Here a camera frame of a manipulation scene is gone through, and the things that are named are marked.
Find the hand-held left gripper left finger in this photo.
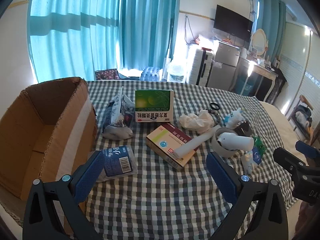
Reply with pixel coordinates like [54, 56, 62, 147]
[22, 151, 105, 240]

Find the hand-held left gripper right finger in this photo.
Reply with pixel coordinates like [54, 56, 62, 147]
[206, 151, 290, 240]

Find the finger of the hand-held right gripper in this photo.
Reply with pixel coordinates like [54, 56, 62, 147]
[295, 141, 320, 158]
[273, 148, 308, 178]

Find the white blue plush toy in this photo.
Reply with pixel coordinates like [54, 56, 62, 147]
[221, 107, 244, 129]

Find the brown cardboard box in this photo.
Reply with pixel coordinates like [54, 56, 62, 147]
[0, 77, 98, 235]

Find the green medicine box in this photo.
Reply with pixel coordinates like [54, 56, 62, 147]
[135, 89, 175, 123]

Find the person's right forearm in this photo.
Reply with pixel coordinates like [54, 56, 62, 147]
[298, 200, 320, 233]

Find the checked desktop cloth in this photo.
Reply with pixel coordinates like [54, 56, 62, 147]
[72, 80, 308, 240]

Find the grey tape roll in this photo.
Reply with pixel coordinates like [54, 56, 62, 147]
[211, 127, 247, 158]

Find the green candy wrapper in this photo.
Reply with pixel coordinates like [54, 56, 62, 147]
[252, 135, 266, 155]

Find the wooden chair rack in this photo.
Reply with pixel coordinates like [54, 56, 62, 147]
[287, 95, 315, 143]

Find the blue tissue pack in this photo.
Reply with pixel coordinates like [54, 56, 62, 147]
[96, 145, 138, 183]

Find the white bottle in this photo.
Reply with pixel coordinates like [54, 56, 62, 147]
[217, 132, 255, 152]

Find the white tube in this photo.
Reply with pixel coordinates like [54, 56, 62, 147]
[174, 126, 220, 158]

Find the black glossy object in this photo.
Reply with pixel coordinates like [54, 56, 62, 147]
[234, 120, 253, 137]

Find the crumpled white tissue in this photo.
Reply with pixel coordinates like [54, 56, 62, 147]
[179, 110, 215, 134]

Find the silver blue foil packet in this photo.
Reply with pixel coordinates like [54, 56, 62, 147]
[102, 87, 135, 140]

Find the red beige medicine box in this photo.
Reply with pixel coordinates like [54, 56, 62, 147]
[146, 123, 199, 171]

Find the white sliding wardrobe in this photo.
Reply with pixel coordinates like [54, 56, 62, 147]
[272, 21, 320, 120]

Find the white dressing table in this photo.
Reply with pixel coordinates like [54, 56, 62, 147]
[246, 60, 279, 103]

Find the floral fabric bag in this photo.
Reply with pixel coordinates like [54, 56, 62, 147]
[94, 69, 120, 80]

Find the silver fridge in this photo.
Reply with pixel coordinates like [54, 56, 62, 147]
[207, 41, 242, 90]

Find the white suitcase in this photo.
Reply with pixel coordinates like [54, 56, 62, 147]
[186, 45, 214, 86]

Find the oval table mirror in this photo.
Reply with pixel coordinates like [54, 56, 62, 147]
[250, 29, 268, 57]

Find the pack of water bottles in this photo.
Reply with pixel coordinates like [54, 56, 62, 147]
[139, 66, 163, 82]

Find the narrow teal curtain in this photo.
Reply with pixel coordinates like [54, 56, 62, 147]
[257, 0, 287, 53]

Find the teal window curtain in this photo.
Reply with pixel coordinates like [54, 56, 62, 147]
[27, 0, 182, 82]

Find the brown bead bracelet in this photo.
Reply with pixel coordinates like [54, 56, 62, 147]
[200, 109, 222, 125]

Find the black wall television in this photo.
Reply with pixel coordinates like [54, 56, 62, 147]
[213, 4, 253, 42]

